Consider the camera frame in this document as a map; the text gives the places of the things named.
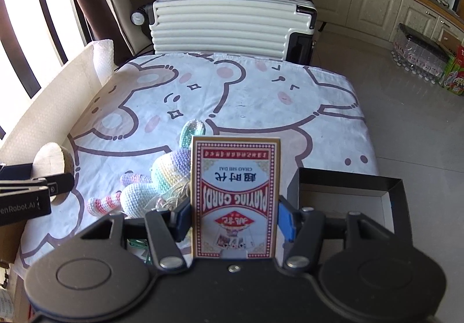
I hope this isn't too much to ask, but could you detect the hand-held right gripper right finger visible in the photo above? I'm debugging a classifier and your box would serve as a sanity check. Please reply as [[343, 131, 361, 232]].
[[278, 198, 396, 272]]

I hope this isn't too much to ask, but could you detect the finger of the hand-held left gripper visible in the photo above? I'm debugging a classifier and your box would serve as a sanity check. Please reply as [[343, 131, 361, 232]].
[[0, 174, 75, 197], [0, 163, 34, 181]]

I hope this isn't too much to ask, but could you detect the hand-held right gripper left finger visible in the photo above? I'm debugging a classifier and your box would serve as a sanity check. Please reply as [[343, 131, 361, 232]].
[[78, 198, 193, 270]]

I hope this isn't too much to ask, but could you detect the pastel crochet bunny toy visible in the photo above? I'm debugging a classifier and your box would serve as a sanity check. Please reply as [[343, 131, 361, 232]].
[[87, 120, 207, 218]]

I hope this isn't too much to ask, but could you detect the red playing card box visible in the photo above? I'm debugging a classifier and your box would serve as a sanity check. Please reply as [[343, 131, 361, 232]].
[[191, 136, 282, 260]]

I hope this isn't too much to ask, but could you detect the black cardboard box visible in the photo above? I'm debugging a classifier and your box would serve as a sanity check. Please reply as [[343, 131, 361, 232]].
[[286, 167, 405, 237]]

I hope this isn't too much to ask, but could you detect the green printed packet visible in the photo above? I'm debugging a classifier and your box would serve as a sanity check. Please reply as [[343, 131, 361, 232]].
[[126, 238, 152, 266]]

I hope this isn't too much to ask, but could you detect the brown cardboard box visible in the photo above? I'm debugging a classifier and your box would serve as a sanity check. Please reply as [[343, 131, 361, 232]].
[[437, 27, 462, 53], [0, 224, 27, 323]]

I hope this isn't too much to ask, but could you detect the white foam sheet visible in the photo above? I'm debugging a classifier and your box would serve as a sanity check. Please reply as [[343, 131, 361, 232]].
[[0, 39, 117, 178]]

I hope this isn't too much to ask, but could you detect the printed bear blanket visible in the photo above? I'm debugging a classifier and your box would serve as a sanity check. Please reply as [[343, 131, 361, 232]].
[[20, 51, 380, 269]]

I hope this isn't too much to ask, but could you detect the black window railing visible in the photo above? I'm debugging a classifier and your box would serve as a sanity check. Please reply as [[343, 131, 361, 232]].
[[0, 0, 75, 140]]

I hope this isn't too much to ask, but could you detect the white ribbed suitcase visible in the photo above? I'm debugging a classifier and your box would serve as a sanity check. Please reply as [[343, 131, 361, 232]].
[[131, 0, 318, 66]]

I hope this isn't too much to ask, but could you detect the pack of water bottles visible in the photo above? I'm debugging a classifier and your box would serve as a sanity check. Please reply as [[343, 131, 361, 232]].
[[391, 23, 454, 85]]

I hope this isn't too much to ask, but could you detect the green printed carton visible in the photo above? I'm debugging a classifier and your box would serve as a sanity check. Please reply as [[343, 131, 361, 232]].
[[438, 45, 464, 96]]

